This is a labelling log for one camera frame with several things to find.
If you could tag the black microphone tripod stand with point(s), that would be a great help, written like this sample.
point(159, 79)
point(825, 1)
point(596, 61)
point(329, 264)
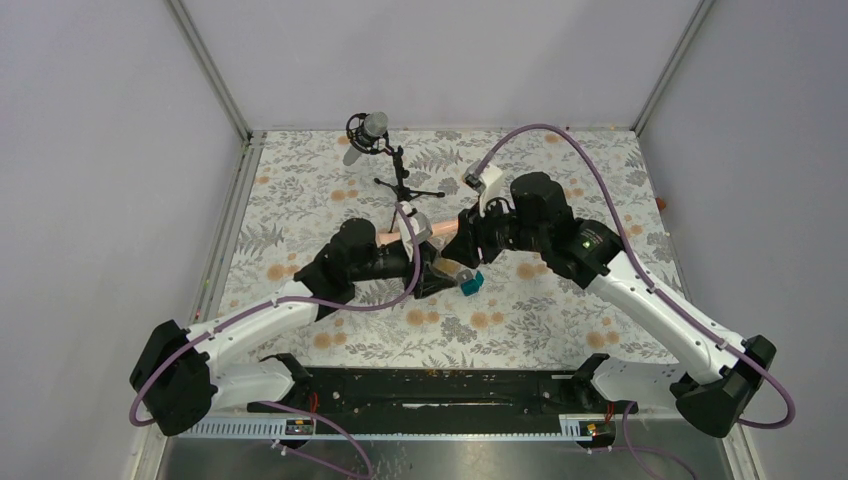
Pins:
point(402, 191)

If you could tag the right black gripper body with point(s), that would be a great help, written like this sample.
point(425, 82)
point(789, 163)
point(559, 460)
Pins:
point(495, 231)

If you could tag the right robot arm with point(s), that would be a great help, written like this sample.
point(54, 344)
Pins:
point(715, 371)

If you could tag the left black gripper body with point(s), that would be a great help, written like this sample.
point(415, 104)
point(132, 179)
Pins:
point(424, 262)

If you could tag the floral table mat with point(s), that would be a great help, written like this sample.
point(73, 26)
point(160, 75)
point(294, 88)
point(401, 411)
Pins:
point(523, 317)

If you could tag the pink tube container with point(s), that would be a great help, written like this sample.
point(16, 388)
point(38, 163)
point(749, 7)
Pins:
point(445, 228)

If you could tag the silver microphone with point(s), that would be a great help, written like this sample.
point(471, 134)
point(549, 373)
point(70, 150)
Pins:
point(364, 132)

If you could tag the white slotted cable duct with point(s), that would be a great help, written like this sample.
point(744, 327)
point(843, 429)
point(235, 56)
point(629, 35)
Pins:
point(299, 428)

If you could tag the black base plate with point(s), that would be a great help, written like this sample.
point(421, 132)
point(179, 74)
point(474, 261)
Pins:
point(443, 400)

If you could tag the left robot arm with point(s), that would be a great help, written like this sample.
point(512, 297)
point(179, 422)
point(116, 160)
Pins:
point(183, 374)

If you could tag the teal pill box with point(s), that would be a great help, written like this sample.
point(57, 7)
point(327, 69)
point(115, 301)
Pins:
point(470, 281)

